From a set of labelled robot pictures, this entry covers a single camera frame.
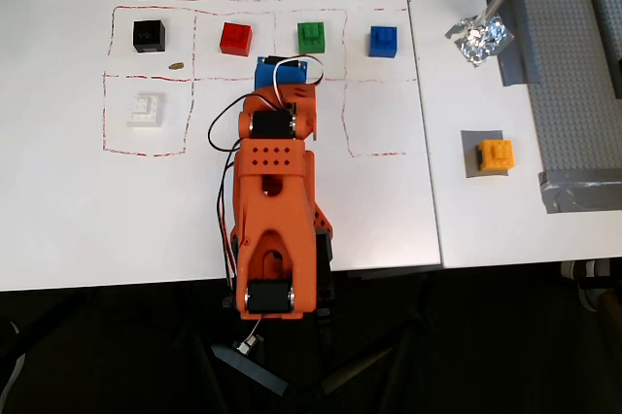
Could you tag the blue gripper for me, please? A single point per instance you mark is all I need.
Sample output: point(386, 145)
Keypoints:
point(281, 75)

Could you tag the yellow lego block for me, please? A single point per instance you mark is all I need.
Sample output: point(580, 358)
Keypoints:
point(496, 155)

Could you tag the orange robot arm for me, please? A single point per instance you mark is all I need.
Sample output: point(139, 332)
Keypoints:
point(274, 190)

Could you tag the red lego block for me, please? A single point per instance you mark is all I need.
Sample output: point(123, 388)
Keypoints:
point(236, 39)

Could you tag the small green lego block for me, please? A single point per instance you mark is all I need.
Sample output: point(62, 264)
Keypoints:
point(311, 38)

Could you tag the black lego block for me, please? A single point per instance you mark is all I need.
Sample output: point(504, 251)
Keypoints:
point(148, 36)

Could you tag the blue lego block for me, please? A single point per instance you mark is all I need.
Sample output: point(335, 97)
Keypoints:
point(384, 42)

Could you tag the white lego block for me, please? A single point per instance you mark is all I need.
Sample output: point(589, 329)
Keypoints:
point(145, 110)

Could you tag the grey tape marker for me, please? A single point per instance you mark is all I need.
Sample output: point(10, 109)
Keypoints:
point(469, 151)

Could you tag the brown crumb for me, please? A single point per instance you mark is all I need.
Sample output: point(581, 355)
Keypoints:
point(176, 65)

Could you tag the crumpled aluminium foil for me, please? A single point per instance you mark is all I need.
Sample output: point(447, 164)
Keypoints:
point(488, 42)

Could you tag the black table clamp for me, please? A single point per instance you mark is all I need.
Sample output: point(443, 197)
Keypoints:
point(324, 314)
point(228, 303)

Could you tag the dark grey tape strip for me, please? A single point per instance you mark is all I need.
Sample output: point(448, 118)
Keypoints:
point(515, 64)

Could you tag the light grey lego baseplate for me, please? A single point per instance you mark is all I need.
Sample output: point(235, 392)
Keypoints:
point(559, 69)

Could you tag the black tripod leg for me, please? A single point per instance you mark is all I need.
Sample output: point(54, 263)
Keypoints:
point(252, 370)
point(359, 368)

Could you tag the dark grey plate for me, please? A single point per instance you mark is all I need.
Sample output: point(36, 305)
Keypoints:
point(610, 44)

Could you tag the white chair base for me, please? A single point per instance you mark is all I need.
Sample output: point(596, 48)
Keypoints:
point(590, 283)

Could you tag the silver duct tape strip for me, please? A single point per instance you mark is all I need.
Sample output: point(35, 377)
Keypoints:
point(578, 195)

